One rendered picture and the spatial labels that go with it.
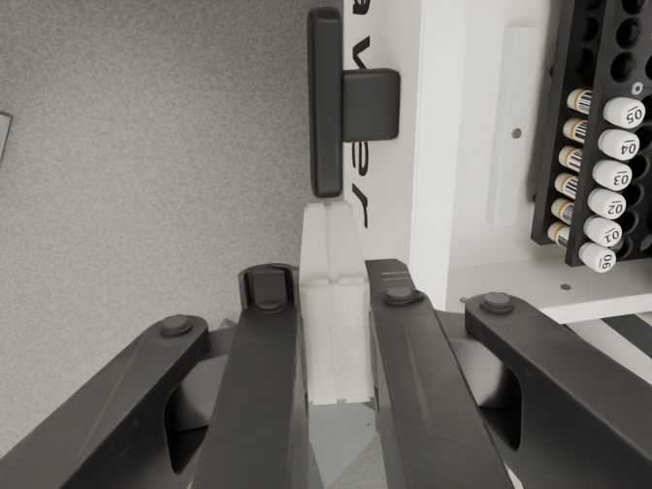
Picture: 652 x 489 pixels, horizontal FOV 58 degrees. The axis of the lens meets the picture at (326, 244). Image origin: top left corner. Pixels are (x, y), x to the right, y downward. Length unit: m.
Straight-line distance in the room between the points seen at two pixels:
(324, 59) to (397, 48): 0.03
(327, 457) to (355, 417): 0.13
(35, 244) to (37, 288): 0.10
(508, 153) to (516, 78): 0.04
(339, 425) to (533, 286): 1.16
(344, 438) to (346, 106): 1.32
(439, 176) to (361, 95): 0.04
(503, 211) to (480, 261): 0.04
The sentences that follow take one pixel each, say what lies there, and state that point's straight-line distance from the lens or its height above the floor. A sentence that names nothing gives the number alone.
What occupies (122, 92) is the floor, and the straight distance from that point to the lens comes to 1.15.
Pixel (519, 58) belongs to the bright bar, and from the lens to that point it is 0.33.
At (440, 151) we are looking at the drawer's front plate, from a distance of 0.23.
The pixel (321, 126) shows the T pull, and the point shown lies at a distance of 0.23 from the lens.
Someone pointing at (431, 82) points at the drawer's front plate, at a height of 0.93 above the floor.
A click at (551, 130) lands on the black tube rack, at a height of 0.87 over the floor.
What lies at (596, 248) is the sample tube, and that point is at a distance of 0.32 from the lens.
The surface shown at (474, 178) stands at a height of 0.84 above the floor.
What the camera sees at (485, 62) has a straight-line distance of 0.34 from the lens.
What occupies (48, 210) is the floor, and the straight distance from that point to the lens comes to 1.23.
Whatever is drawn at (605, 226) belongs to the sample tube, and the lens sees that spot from 0.31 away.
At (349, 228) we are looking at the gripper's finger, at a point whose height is 0.99.
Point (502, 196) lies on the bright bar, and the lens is 0.35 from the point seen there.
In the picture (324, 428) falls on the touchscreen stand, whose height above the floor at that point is 0.04.
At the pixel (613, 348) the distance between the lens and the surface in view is 0.40.
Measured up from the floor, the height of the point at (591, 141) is 0.90.
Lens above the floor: 1.14
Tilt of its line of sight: 64 degrees down
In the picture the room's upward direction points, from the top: 150 degrees clockwise
